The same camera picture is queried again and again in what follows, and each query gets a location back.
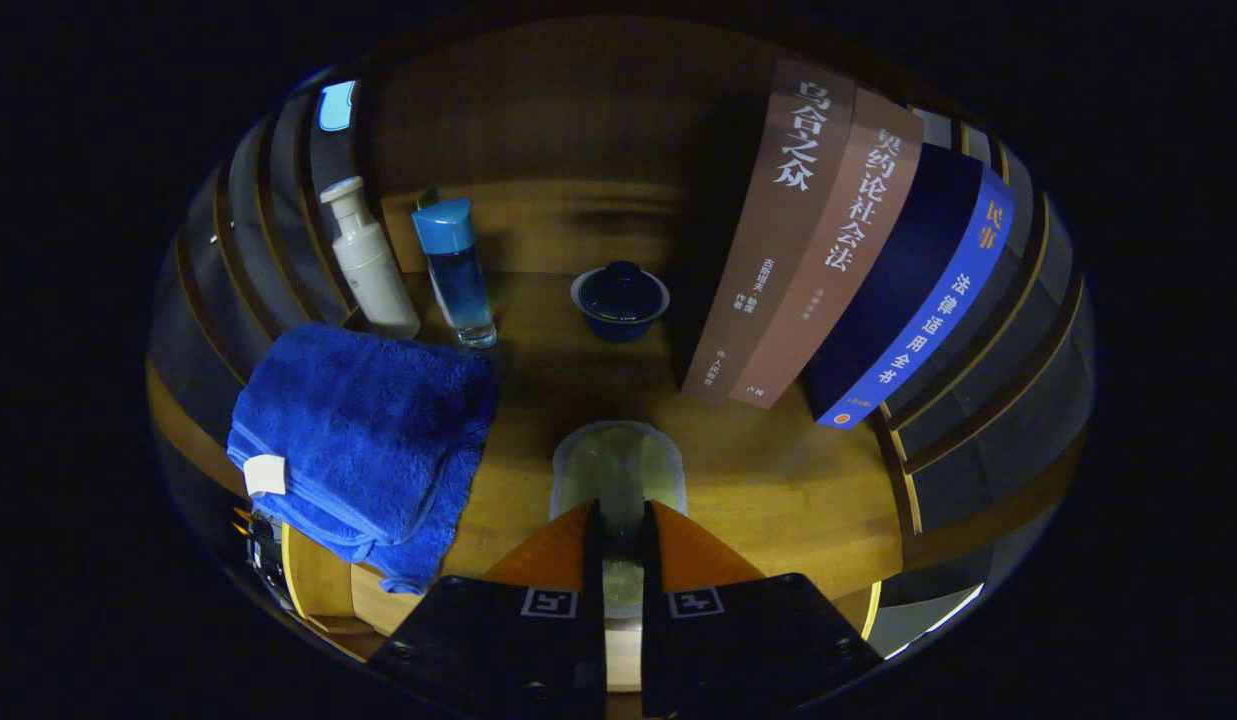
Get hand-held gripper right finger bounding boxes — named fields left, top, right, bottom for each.
left=640, top=498, right=884, bottom=720

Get reddish brown book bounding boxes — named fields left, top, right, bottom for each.
left=728, top=90, right=924, bottom=411

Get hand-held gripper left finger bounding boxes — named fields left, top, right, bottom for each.
left=366, top=498, right=607, bottom=720

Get wooden cabinet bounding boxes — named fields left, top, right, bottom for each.
left=143, top=15, right=1097, bottom=701

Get dark brown book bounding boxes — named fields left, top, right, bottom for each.
left=678, top=55, right=859, bottom=406

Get wooden countertop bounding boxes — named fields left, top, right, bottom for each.
left=146, top=265, right=979, bottom=661

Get white sponge with yellow handle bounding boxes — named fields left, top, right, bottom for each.
left=548, top=420, right=689, bottom=621

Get folded blue towel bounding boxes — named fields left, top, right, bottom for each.
left=226, top=322, right=499, bottom=596

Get dark blue lidded teacup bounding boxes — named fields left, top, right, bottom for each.
left=570, top=261, right=671, bottom=344

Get blue capped bottle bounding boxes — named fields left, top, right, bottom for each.
left=411, top=197, right=499, bottom=349

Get blue book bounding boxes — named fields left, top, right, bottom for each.
left=800, top=143, right=1017, bottom=431

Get white pump bottle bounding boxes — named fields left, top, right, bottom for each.
left=319, top=176, right=422, bottom=341

